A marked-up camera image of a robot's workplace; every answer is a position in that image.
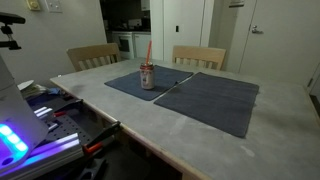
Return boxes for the black clamp orange handle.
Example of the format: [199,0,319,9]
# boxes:
[53,98,85,118]
[82,120,122,158]

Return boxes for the white door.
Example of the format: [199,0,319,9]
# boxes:
[239,0,320,87]

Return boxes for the white light switch plate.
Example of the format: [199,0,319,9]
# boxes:
[44,0,64,14]

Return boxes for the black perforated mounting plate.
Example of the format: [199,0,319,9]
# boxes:
[43,113,94,147]

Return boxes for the white kitchen stove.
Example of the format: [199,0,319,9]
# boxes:
[111,31,136,61]

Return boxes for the aluminium extrusion rail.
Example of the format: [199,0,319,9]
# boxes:
[0,132,85,180]

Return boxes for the beige wall thermostat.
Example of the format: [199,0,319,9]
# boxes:
[25,0,42,12]

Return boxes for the grey wall sign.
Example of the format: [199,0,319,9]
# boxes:
[228,0,245,8]

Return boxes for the light wooden chair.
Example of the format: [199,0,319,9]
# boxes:
[171,45,227,71]
[66,42,122,73]

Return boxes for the red and silver soda can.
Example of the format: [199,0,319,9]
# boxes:
[139,61,156,91]

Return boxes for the silver door lever handle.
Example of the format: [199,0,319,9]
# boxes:
[251,24,264,35]

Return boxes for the dark blue placemat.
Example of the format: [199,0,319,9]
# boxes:
[153,71,261,139]
[104,65,195,102]

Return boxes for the orange drinking straw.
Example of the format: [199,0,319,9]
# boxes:
[145,40,153,66]

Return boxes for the short silver aluminium bars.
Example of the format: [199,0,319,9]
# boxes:
[33,106,60,132]

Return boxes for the white kitchen cabinet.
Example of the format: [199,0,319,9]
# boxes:
[134,32,152,60]

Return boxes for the stack of white papers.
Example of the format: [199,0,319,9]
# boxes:
[17,79,52,100]

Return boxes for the black camera on mount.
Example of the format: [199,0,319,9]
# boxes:
[0,12,27,51]

